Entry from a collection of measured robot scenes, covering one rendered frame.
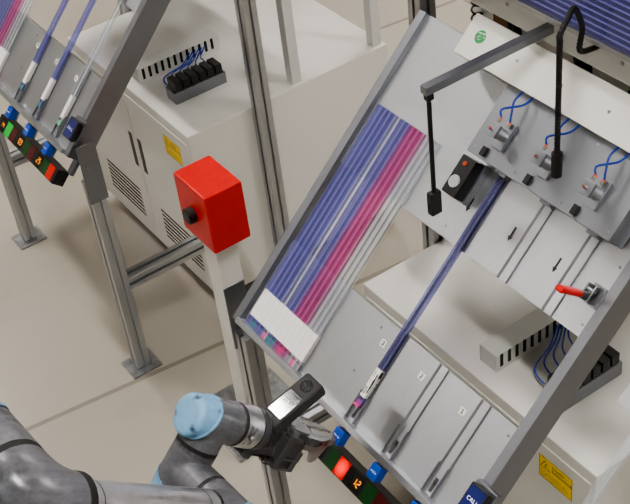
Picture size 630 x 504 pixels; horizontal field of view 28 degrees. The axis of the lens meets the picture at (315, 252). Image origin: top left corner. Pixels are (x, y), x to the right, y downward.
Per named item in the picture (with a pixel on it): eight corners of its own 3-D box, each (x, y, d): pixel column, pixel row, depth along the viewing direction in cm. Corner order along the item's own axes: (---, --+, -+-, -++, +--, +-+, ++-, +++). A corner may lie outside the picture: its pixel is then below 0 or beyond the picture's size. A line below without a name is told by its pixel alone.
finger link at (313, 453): (320, 460, 228) (287, 453, 222) (337, 433, 228) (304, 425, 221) (330, 470, 226) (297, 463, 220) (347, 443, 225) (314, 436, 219)
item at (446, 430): (465, 525, 210) (455, 523, 208) (252, 321, 254) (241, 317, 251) (527, 432, 207) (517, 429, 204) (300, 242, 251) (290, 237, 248)
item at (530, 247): (594, 344, 206) (579, 338, 202) (355, 169, 249) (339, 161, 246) (709, 173, 200) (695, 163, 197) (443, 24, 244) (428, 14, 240)
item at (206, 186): (240, 462, 317) (188, 224, 267) (192, 409, 333) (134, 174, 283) (317, 416, 327) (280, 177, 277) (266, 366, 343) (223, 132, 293)
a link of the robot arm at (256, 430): (233, 392, 211) (259, 420, 206) (251, 397, 214) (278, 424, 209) (210, 429, 212) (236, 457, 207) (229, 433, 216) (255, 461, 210)
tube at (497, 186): (362, 408, 227) (358, 407, 226) (357, 404, 228) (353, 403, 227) (513, 170, 219) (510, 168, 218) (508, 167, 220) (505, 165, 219)
